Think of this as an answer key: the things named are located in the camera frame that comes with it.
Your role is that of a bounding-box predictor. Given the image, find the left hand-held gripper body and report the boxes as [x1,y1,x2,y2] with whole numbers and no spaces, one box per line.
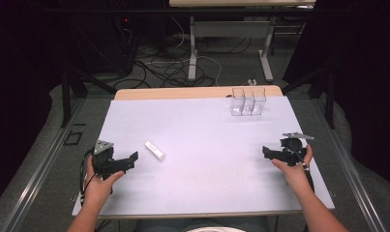
[91,139,127,181]

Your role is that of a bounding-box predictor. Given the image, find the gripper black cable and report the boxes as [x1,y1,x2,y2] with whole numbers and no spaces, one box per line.
[79,148,97,207]
[287,144,315,193]

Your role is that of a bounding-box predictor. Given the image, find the black metal stand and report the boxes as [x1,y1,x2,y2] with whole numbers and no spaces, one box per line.
[281,64,337,130]
[58,18,118,129]

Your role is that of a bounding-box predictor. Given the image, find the white tube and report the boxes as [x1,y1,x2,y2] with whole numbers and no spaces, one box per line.
[144,140,167,161]

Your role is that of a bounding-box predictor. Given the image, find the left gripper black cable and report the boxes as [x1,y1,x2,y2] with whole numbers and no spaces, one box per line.
[79,148,97,207]

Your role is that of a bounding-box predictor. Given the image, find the person's lap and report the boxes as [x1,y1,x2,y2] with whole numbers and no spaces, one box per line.
[134,216,271,232]

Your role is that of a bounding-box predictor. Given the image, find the tangle of floor cables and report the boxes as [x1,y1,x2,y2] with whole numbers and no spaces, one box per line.
[113,15,253,90]

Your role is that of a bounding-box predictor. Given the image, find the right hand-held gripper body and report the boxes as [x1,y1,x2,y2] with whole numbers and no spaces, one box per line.
[276,131,315,167]

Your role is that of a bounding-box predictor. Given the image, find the clear plastic organizer box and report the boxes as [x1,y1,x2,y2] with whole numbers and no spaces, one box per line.
[229,87,267,117]

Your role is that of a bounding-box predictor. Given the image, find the person's right hand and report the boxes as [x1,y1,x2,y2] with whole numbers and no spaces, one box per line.
[271,143,315,194]

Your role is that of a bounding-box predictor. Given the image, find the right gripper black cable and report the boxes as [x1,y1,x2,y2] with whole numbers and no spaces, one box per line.
[287,144,315,193]

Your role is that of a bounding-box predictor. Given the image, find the white mat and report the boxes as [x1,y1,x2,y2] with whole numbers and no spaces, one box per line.
[72,96,336,218]

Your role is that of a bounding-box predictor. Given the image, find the white-legged desk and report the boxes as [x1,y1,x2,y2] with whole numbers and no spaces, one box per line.
[168,0,316,83]

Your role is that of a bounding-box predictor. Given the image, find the person's left hand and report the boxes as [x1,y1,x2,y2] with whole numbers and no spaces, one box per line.
[83,155,126,209]

